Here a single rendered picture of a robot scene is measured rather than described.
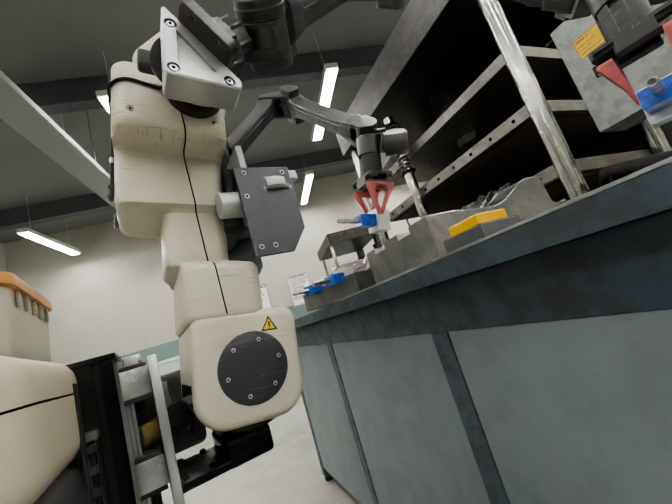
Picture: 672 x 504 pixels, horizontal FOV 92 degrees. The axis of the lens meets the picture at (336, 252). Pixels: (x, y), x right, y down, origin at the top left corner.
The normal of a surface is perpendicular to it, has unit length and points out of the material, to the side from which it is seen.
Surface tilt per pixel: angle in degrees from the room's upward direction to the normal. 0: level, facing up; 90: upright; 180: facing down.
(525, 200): 90
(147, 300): 90
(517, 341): 90
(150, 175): 90
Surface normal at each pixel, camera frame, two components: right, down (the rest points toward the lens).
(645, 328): -0.89, 0.20
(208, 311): 0.48, -0.31
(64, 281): 0.18, -0.24
